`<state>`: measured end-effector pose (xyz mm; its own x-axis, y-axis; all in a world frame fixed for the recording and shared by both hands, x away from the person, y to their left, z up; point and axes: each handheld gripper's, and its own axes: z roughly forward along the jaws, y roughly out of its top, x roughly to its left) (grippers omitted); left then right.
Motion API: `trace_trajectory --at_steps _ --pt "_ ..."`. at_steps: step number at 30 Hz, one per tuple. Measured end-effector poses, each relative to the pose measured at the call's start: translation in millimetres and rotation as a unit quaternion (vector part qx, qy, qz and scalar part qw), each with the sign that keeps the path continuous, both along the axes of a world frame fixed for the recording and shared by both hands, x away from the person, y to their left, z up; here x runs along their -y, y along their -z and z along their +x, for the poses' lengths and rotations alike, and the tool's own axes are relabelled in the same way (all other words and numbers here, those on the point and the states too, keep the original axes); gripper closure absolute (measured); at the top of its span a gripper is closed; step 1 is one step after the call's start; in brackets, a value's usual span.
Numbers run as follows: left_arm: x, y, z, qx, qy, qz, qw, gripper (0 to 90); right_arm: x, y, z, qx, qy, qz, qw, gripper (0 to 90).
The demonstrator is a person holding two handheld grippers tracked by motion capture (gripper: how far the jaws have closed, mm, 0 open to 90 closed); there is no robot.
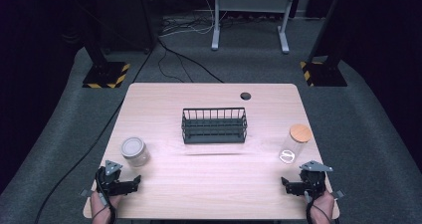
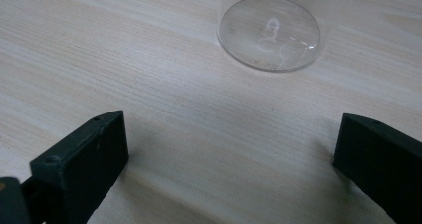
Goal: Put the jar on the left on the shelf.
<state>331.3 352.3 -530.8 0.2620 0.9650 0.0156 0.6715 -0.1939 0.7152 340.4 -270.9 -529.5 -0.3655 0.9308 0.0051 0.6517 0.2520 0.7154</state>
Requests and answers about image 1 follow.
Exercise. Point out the grey metal stand frame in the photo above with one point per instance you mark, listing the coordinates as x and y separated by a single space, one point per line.
252 5

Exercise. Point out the black yellow striped stand base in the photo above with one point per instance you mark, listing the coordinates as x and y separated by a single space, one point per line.
323 73
106 74

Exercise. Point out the black table grommet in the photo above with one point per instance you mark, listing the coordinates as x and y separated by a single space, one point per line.
245 96

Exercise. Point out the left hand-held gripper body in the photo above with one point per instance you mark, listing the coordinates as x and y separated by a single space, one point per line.
109 180

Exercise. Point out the glass jar with metal lid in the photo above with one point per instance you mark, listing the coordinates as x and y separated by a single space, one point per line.
134 151

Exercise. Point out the glass jar with wooden lid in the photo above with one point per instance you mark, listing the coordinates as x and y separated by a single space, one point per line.
295 143

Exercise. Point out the black cabinet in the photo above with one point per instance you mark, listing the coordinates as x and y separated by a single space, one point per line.
122 15

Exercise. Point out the grey tape mark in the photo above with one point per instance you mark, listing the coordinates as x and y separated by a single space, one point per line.
339 194
85 193

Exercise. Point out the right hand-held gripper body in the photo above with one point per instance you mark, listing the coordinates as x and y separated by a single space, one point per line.
313 179

